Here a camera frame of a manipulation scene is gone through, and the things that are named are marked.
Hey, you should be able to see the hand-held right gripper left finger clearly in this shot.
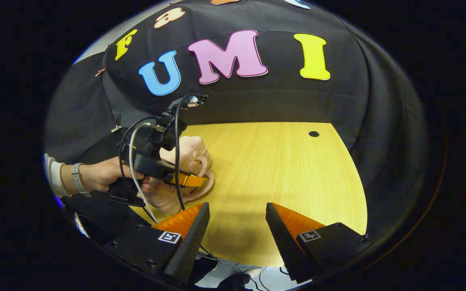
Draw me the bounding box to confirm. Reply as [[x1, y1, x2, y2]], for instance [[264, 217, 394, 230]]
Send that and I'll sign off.
[[110, 202, 210, 285]]

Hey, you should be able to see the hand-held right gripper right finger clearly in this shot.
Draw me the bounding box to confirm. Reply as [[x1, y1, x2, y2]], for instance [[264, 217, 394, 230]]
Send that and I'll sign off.
[[265, 202, 369, 284]]

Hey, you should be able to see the dark object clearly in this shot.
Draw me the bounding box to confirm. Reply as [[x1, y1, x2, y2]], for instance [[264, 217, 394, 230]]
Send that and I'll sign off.
[[217, 273, 254, 291]]

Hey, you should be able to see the grey wristwatch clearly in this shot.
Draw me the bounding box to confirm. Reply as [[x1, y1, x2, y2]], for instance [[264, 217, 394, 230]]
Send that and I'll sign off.
[[71, 162, 92, 198]]

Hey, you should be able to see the black backdrop cloth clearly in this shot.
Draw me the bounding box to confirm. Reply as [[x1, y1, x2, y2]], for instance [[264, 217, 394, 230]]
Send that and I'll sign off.
[[44, 0, 434, 239]]

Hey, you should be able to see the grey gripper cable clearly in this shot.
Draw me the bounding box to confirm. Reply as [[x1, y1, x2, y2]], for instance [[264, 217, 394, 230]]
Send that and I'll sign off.
[[128, 122, 159, 224]]

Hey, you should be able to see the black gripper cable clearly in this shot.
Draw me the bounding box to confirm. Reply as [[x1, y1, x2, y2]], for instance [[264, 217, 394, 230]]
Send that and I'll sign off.
[[174, 95, 186, 212]]

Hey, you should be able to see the black floor cable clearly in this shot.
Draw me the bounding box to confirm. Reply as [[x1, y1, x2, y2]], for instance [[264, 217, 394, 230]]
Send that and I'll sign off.
[[255, 267, 272, 291]]

